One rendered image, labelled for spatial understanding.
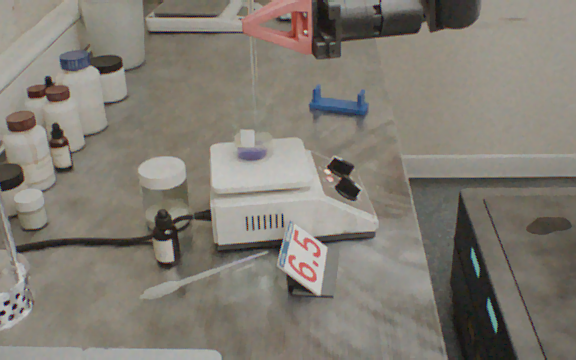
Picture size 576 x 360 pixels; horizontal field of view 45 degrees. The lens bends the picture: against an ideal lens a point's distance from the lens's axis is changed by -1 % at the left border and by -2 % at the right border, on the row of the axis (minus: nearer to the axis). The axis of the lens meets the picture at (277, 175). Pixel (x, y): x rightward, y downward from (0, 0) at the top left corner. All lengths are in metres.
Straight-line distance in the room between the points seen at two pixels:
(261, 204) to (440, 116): 1.72
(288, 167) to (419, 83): 1.62
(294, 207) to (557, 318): 0.72
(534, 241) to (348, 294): 0.89
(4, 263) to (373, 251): 0.44
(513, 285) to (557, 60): 1.18
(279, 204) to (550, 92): 1.82
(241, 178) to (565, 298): 0.82
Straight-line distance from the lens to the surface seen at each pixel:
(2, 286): 0.56
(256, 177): 0.83
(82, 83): 1.17
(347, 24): 0.80
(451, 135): 2.53
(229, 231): 0.84
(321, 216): 0.84
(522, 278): 1.50
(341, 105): 1.22
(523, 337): 1.36
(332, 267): 0.82
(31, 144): 1.02
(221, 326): 0.75
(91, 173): 1.08
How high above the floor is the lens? 1.23
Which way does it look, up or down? 29 degrees down
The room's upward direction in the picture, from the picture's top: 2 degrees counter-clockwise
